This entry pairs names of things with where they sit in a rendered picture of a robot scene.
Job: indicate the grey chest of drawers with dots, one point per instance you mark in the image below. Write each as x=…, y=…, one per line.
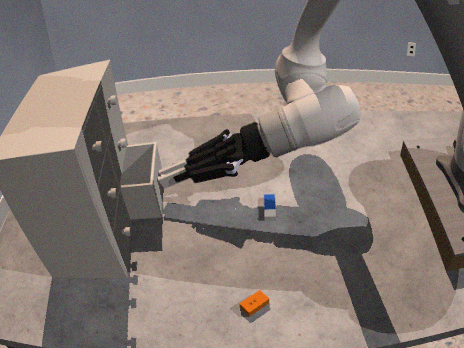
x=42, y=180

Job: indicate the blue and beige eraser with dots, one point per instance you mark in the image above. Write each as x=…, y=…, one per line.
x=269, y=207

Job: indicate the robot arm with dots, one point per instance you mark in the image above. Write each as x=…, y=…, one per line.
x=317, y=113

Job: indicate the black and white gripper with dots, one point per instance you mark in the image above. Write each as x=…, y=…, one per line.
x=220, y=160

